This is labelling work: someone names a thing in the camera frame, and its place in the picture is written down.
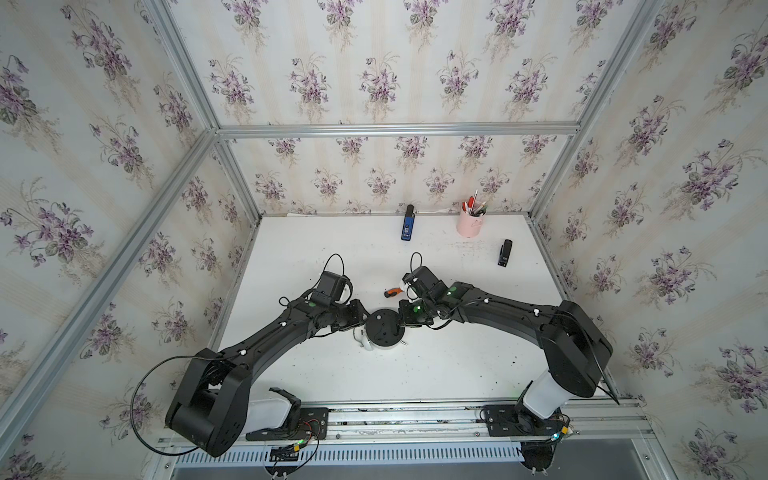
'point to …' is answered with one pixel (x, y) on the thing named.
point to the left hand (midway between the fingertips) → (371, 319)
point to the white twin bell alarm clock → (381, 330)
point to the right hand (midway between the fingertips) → (397, 321)
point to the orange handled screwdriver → (393, 292)
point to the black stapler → (505, 252)
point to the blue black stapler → (408, 223)
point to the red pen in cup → (470, 203)
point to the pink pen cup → (469, 226)
